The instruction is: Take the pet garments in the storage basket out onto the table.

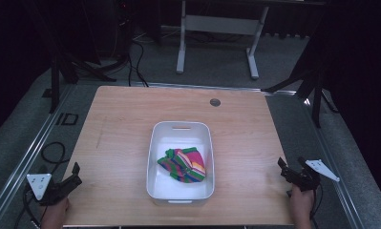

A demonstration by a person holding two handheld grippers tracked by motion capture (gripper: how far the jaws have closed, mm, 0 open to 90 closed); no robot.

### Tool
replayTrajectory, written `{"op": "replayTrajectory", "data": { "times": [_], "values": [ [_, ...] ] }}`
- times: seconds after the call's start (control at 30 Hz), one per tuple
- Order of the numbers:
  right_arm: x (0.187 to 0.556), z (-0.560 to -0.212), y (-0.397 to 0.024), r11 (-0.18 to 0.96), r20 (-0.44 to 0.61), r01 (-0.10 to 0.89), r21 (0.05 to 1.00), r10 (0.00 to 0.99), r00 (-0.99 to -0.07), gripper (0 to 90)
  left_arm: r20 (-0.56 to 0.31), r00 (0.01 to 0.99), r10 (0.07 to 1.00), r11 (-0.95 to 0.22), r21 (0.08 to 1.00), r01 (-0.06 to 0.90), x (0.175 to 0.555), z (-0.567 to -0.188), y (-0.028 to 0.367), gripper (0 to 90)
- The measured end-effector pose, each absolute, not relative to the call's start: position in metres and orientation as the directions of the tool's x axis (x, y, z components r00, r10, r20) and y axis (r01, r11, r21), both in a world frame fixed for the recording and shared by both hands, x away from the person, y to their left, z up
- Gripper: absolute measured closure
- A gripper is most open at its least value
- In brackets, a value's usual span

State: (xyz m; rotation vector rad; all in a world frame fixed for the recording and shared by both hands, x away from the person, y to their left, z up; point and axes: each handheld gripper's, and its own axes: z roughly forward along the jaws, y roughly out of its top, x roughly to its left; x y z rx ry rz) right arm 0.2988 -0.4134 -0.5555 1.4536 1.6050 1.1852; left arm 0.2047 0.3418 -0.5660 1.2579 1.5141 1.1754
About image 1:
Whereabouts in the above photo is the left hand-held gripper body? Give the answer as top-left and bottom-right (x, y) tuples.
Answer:
(25, 173), (72, 207)

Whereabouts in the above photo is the person's right hand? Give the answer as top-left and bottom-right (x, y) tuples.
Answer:
(288, 183), (316, 229)

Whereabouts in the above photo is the white desk frame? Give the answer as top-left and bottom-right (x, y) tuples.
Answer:
(175, 0), (270, 81)

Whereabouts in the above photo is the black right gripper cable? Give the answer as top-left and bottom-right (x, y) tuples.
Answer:
(308, 183), (324, 229)

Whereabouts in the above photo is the black background floor cable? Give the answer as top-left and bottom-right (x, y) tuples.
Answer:
(126, 39), (150, 88)

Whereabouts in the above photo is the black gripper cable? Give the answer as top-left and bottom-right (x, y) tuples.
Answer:
(308, 183), (324, 229)
(13, 185), (42, 229)

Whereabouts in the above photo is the black equipment tower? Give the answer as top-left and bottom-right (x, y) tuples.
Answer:
(115, 0), (136, 61)

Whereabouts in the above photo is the black looped floor cable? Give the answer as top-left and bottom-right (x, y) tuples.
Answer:
(40, 141), (71, 167)

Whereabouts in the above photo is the aluminium floor rail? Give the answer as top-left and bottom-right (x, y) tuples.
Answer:
(0, 84), (76, 223)
(301, 96), (366, 229)
(127, 81), (297, 97)

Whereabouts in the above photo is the colourful striped sock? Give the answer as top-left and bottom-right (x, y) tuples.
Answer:
(156, 146), (207, 184)

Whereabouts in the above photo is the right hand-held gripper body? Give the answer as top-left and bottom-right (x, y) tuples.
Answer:
(281, 158), (341, 193)

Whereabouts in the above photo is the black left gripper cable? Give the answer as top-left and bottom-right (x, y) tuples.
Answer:
(13, 185), (42, 229)

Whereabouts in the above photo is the person's left hand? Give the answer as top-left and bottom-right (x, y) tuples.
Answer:
(39, 196), (71, 229)

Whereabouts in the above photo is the white plastic bin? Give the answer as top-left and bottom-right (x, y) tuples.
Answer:
(145, 120), (216, 205)

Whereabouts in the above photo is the black tripod stand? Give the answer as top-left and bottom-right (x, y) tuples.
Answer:
(262, 65), (340, 129)
(42, 52), (117, 115)

